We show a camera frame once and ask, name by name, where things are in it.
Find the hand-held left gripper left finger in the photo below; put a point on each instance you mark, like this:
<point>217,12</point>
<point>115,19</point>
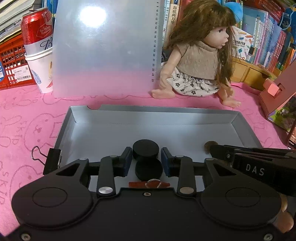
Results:
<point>128,162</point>

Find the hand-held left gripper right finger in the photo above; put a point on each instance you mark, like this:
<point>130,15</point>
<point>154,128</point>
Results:
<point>165,162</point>

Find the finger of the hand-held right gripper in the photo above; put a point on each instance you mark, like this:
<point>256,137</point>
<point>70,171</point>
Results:
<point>259,150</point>
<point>222,154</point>

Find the brown wooden disc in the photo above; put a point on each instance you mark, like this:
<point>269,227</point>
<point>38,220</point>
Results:
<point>208,146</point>

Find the black round disc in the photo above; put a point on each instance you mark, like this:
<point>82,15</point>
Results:
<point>145,148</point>
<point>148,169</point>

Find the grey cardboard box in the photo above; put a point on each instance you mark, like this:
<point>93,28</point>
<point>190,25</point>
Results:
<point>150,125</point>

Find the person's right hand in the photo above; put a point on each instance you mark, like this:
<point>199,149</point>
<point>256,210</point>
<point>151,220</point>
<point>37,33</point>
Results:
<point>286,222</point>

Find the smartphone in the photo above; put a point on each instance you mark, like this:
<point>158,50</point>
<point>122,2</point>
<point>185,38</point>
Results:
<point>292,139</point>

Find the pink house-shaped stand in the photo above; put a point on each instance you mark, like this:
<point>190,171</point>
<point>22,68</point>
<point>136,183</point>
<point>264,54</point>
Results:
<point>284,85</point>

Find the small black binder clip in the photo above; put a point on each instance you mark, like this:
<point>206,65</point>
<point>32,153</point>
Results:
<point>52,161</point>

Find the wooden drawer unit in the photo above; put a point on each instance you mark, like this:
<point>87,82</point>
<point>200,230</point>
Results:
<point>249,71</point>

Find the long-haired doll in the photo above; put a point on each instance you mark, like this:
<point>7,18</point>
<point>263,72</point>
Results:
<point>196,60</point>

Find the translucent plastic clipboard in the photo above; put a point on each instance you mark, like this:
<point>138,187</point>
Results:
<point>104,58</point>

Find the white printed box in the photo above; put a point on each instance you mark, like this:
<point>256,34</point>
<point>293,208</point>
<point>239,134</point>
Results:
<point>242,41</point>

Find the pink printed towel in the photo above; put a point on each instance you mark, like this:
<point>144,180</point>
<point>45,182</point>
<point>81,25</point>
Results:
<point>23,120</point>

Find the row of colourful books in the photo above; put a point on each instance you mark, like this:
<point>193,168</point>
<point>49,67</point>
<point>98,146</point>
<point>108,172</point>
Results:
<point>266,34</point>

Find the white paper cup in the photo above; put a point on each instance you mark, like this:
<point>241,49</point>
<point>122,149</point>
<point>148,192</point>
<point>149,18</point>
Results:
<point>39,71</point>

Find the blue cardboard box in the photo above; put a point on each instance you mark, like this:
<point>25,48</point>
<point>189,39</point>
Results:
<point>286,18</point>

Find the blue plush ball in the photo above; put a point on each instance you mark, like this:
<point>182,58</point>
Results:
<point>235,11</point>

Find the red basket with blue sticker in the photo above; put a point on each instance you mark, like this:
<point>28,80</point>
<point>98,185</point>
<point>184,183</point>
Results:
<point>13,60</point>

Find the red drink can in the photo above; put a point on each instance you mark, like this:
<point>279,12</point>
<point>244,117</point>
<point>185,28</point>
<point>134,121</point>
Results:
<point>34,30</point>

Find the stack of worn books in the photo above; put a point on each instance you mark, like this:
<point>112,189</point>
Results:
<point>13,16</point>

